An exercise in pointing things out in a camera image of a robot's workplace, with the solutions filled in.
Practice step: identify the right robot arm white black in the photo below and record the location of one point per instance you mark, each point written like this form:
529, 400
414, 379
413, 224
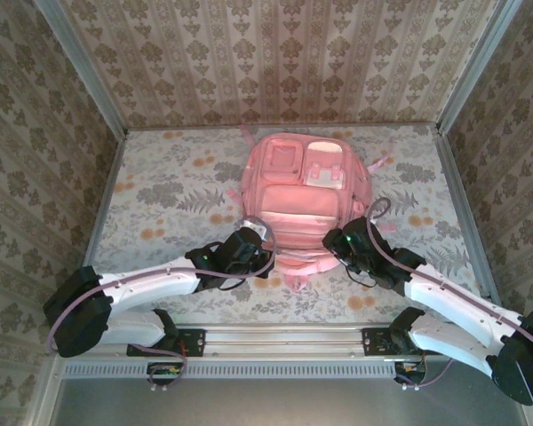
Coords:
462, 297

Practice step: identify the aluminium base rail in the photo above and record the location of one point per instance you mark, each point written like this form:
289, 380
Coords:
284, 339

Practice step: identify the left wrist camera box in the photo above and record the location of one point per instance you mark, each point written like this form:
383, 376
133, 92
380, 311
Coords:
254, 228

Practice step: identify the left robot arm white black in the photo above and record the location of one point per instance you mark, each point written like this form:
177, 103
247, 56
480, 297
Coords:
151, 288

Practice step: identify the aluminium frame post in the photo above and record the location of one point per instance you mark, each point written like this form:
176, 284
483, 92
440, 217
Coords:
478, 66
83, 66

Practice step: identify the grey metal panel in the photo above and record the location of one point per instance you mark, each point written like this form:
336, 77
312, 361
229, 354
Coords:
293, 404

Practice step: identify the pink student backpack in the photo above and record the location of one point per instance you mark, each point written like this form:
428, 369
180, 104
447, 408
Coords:
302, 199

